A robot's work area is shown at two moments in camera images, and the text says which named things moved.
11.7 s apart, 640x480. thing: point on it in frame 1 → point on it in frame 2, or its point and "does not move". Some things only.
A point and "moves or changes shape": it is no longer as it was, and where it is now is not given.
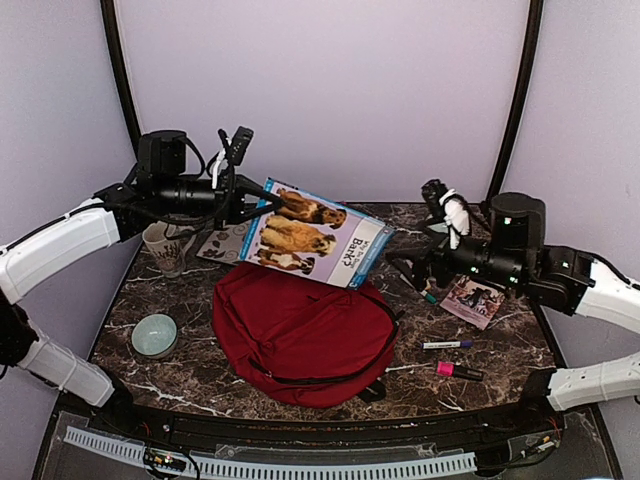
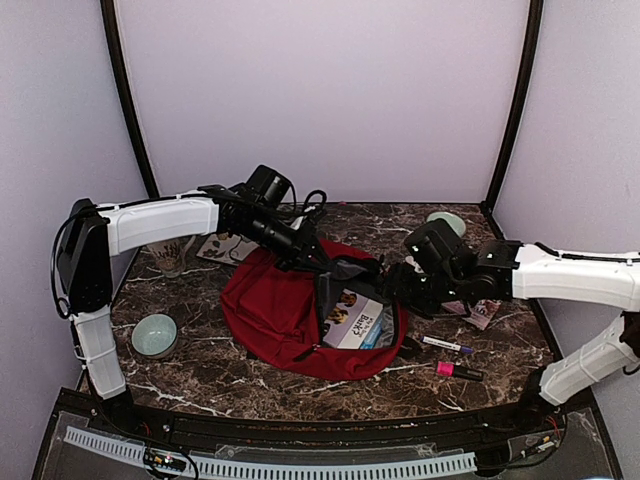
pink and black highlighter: (450, 369) does not move
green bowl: (439, 228) → (451, 219)
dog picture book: (315, 235) → (350, 321)
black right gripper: (435, 250) → (398, 286)
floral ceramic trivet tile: (226, 244) does not move
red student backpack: (300, 342) moves or changes shape
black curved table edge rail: (166, 421) does not move
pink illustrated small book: (473, 302) does not move
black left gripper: (229, 197) → (297, 256)
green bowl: (155, 336) does not move
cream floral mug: (168, 253) does not move
